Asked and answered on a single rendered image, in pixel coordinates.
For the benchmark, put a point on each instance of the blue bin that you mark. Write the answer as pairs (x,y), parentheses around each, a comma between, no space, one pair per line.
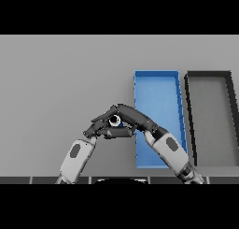
(157,108)

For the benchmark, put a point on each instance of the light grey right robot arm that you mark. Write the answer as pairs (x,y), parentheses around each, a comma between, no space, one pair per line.
(173,153)

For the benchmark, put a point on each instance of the blue pipe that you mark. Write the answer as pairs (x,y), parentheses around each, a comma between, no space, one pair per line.
(115,121)

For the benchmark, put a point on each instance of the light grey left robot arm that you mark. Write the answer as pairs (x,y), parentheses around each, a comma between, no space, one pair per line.
(75,158)

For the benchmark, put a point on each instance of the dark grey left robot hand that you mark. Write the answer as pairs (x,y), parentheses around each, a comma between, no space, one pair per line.
(107,132)

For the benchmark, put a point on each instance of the dark grey bin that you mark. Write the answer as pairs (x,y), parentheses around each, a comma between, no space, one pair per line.
(214,120)

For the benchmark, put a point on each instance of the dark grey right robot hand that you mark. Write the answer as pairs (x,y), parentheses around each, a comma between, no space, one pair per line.
(137,117)

